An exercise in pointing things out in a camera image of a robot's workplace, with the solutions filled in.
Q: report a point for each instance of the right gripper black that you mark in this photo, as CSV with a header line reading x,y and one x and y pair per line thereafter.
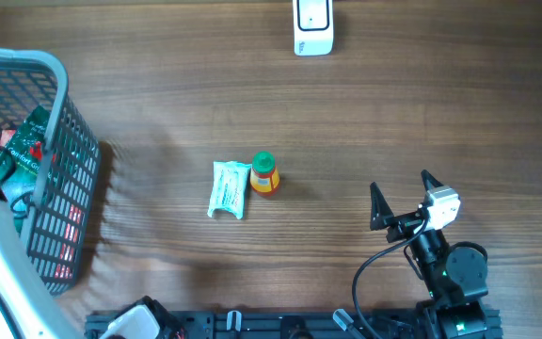
x,y
402,224

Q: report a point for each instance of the yellow red bottle green cap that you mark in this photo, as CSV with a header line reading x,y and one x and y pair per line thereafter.
x,y
264,176

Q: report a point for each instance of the light green wipes packet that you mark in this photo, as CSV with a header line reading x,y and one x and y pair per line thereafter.
x,y
229,188

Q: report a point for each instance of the dark green 3M package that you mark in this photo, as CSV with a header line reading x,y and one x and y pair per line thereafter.
x,y
20,161

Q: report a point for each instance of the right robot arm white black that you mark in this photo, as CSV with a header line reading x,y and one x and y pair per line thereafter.
x,y
454,275

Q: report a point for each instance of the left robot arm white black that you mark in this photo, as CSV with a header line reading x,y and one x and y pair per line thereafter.
x,y
27,310

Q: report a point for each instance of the white barcode scanner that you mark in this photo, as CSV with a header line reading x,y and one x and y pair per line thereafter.
x,y
313,27

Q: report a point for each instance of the grey plastic shopping basket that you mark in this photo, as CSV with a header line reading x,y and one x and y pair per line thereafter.
x,y
53,234

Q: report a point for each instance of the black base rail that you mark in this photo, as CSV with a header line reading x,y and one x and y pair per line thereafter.
x,y
299,325

